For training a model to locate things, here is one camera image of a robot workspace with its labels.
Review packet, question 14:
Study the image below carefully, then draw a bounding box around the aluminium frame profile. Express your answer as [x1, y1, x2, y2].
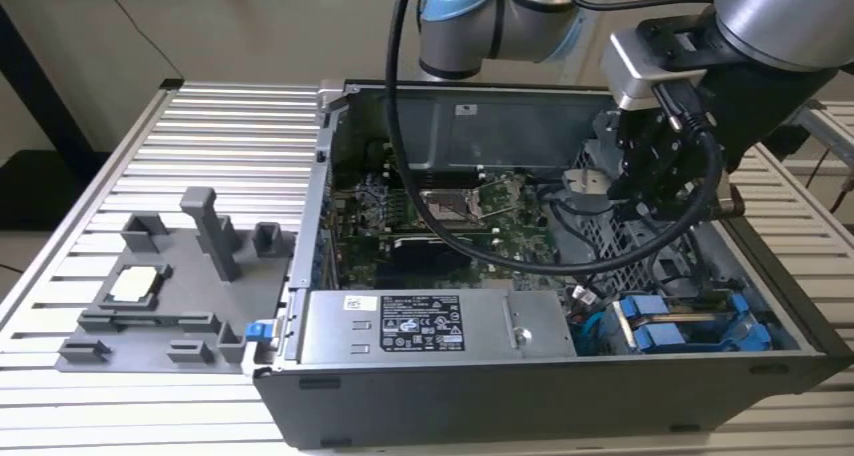
[791, 100, 854, 178]

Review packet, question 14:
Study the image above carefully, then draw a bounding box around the black furniture frame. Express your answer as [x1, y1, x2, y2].
[0, 4, 112, 233]

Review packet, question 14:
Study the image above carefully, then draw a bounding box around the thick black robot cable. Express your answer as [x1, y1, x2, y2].
[384, 0, 727, 278]

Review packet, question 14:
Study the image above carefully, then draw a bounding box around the silver CPU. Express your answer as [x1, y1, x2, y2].
[109, 267, 163, 303]

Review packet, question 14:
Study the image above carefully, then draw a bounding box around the CPU socket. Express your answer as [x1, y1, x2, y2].
[413, 187, 487, 225]

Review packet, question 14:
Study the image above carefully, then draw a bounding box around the blue disk wire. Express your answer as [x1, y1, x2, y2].
[574, 309, 607, 353]

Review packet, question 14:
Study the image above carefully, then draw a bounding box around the hard disk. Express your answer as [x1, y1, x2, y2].
[612, 293, 776, 356]

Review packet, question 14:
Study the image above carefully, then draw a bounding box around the black graphics card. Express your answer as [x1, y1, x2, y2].
[379, 231, 495, 278]

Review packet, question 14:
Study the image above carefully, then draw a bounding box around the blue case latch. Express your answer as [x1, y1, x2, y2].
[244, 320, 276, 345]

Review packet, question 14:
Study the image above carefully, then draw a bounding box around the black disk wire with connector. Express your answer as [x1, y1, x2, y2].
[543, 190, 606, 308]

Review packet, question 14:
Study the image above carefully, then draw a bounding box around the grey parts rack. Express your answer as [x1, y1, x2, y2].
[56, 186, 299, 375]

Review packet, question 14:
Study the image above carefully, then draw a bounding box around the black open PC case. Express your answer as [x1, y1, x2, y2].
[249, 78, 854, 450]

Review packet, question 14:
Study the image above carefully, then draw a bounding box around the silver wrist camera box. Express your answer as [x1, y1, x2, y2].
[599, 25, 712, 112]

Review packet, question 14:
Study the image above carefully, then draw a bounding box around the silver power supply unit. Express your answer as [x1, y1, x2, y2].
[296, 289, 579, 365]

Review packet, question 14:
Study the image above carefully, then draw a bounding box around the green motherboard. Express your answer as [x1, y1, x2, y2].
[329, 168, 570, 293]

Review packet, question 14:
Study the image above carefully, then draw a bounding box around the perforated metal disk bay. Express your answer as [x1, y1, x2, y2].
[539, 138, 695, 298]

